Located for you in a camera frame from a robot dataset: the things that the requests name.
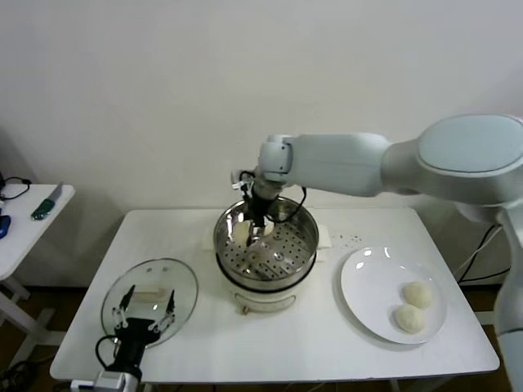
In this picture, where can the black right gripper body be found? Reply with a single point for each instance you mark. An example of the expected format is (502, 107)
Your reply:
(258, 206)

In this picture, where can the blue computer mouse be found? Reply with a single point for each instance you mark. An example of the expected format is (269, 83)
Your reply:
(5, 226)

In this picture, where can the round glass pot lid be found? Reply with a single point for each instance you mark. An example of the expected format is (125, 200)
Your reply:
(155, 271)

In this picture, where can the white round plate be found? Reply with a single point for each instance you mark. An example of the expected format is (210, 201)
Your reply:
(367, 277)

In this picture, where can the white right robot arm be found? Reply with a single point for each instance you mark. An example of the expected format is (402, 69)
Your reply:
(339, 163)

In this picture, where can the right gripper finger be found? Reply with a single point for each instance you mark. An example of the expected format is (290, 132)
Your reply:
(252, 236)
(262, 226)

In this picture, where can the white side table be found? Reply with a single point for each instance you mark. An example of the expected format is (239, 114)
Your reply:
(24, 245)

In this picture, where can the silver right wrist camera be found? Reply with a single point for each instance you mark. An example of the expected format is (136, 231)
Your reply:
(237, 179)

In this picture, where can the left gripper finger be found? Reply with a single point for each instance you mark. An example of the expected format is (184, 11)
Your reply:
(128, 298)
(171, 304)

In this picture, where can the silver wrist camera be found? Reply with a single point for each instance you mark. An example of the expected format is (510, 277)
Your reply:
(237, 179)
(110, 379)

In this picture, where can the perforated steel steamer basket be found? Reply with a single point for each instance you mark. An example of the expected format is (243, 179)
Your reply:
(294, 245)

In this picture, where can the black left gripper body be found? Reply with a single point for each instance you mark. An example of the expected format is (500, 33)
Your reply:
(135, 339)

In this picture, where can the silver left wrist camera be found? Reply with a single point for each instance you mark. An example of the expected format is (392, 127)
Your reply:
(110, 379)

